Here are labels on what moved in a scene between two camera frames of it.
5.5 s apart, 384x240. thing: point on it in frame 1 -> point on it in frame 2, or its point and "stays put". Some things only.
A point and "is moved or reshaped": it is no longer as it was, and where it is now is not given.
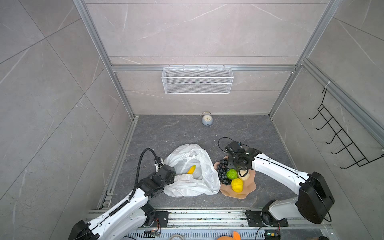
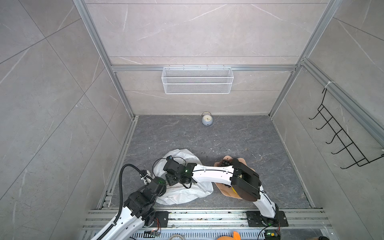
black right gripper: x=230 y=160 -> x=169 y=180
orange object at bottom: x=236 y=236 stays put
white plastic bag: x=195 y=174 is moved or reshaped
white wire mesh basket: x=195 y=80 stays put
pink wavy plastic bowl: x=249 y=185 stays put
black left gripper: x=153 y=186 stays put
